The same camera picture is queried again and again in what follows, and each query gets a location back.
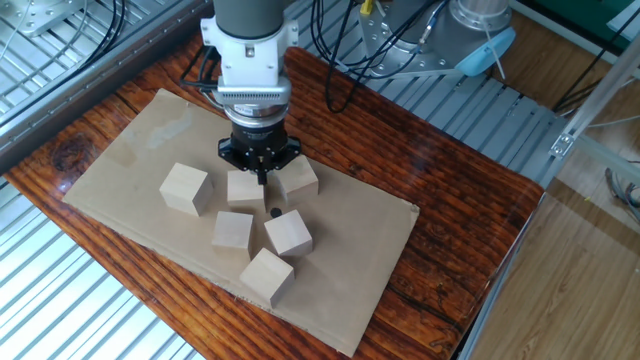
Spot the grey cable with metal connector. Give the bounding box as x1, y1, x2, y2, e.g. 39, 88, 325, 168
409, 0, 451, 56

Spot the aluminium frame post with bracket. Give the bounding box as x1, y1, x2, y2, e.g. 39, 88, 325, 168
549, 33, 640, 160

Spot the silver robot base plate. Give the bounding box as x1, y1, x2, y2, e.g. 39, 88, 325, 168
357, 0, 484, 79

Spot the thin black cable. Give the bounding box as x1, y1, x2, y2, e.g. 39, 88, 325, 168
552, 4, 640, 114

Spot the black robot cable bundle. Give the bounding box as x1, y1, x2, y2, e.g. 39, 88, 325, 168
309, 0, 444, 115

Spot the white cable tie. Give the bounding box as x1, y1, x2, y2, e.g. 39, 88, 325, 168
480, 32, 507, 81

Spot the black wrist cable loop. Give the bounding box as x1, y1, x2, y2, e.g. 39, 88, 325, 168
179, 44, 224, 96

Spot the brown cardboard sheet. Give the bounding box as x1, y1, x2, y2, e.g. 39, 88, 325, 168
63, 88, 421, 359

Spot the light wooden cube block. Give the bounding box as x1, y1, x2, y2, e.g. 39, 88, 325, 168
238, 247, 296, 310
158, 161, 215, 218
273, 154, 320, 207
226, 168, 267, 213
263, 208, 315, 258
210, 210, 255, 261

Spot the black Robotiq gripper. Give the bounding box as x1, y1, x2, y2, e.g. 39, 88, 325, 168
217, 122, 303, 186

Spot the black cable pair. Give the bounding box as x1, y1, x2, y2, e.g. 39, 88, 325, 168
0, 0, 126, 129

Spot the silver mounting plate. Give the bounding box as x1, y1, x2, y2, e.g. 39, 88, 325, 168
0, 0, 87, 39

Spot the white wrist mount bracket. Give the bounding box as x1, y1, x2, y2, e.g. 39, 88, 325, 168
199, 13, 300, 101

